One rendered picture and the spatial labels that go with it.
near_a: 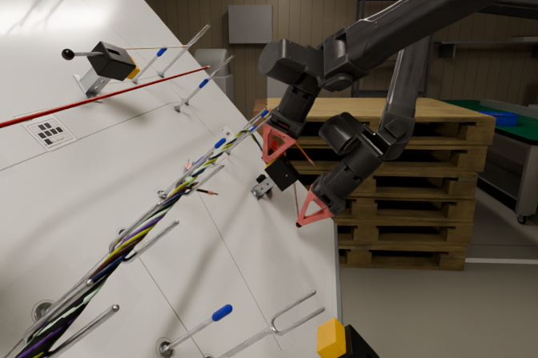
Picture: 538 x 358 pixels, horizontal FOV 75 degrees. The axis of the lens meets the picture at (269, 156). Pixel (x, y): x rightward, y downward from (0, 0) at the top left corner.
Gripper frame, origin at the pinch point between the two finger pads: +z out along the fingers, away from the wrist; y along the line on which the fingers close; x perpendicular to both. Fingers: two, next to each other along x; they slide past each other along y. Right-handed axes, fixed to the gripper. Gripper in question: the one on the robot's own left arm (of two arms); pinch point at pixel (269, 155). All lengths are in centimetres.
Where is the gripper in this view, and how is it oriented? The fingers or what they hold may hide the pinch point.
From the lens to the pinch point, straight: 70.0
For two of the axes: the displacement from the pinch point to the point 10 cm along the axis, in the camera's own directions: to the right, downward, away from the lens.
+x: 8.8, 4.8, -0.6
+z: -4.4, 8.4, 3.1
